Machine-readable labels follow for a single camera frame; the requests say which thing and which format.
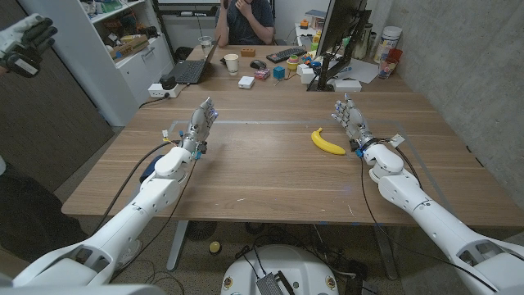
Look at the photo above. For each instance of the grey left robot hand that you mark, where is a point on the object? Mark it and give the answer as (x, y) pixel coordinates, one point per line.
(198, 127)

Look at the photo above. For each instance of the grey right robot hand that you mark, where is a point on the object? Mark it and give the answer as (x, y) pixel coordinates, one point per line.
(355, 123)

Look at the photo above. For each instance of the dark blue mug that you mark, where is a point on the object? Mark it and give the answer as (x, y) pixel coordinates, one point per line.
(146, 172)

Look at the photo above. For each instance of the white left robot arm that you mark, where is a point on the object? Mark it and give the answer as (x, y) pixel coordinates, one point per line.
(155, 192)

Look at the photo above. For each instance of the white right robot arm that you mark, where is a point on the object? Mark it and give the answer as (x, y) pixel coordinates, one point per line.
(413, 196)

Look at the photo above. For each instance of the yellow banana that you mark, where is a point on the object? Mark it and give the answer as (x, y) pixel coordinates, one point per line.
(325, 144)

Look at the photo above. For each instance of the long white box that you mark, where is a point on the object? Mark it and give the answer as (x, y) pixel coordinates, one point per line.
(348, 85)

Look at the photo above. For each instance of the white tag on right wrist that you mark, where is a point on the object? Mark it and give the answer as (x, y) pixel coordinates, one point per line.
(397, 140)

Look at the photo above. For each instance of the white paper sheet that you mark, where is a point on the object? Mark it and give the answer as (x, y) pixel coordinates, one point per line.
(362, 69)

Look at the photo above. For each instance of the black power adapter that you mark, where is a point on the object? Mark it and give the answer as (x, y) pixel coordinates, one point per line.
(168, 82)

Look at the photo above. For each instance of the white power strip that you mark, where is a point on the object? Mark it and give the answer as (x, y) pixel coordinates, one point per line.
(157, 91)

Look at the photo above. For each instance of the black computer monitor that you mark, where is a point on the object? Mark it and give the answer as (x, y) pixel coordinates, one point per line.
(340, 22)
(327, 75)

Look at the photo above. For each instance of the black laptop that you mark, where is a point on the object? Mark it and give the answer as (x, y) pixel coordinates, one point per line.
(188, 71)

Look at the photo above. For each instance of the small flat white box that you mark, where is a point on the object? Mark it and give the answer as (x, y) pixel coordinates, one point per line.
(246, 82)

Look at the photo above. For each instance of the red plastic cup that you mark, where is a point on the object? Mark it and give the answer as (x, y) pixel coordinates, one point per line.
(389, 63)

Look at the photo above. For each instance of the white cube boxes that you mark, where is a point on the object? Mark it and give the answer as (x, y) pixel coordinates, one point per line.
(307, 74)

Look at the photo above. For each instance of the white paper cup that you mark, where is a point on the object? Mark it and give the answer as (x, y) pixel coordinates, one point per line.
(232, 63)

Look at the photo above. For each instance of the dark tall bottle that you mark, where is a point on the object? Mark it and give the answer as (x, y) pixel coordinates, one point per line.
(362, 41)

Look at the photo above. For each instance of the clear drinking glass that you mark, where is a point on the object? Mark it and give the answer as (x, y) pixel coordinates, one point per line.
(205, 44)

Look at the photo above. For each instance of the white cylindrical canister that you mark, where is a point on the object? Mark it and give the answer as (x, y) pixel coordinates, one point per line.
(387, 43)

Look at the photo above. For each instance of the black computer mouse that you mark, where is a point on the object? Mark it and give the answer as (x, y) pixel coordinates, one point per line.
(258, 64)

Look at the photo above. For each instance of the brown toy brick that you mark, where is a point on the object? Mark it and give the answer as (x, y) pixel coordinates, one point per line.
(247, 52)

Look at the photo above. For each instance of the blue cube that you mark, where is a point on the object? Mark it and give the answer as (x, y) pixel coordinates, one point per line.
(279, 73)

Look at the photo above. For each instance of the black keyboard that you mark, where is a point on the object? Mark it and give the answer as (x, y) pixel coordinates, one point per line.
(285, 54)

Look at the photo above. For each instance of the round black floor fan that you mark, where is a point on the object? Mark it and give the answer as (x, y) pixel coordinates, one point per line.
(201, 230)

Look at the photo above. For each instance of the cardboard box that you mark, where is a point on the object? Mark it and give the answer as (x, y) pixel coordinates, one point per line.
(129, 47)

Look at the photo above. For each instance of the seated person in dark shirt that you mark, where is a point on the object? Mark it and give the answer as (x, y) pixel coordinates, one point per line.
(249, 24)

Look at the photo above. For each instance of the grey table leg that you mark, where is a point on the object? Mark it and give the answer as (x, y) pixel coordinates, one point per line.
(178, 246)
(387, 254)

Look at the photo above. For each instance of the yellow ball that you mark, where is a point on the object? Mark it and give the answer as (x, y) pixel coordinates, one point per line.
(215, 247)

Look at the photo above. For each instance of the white shelf cabinet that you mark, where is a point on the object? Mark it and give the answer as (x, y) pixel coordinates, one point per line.
(90, 69)

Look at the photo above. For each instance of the white sneaker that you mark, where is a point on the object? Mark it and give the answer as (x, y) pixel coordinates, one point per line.
(132, 252)

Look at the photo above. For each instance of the white robot torso base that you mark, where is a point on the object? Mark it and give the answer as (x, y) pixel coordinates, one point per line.
(282, 262)

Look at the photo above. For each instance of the black device on torso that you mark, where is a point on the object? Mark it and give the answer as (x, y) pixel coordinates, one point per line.
(272, 284)

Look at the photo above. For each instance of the standing person in black trousers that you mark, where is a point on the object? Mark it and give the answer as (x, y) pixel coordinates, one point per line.
(28, 213)

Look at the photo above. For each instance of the black and white teleoperation glove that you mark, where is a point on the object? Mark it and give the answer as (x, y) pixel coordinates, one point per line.
(24, 45)

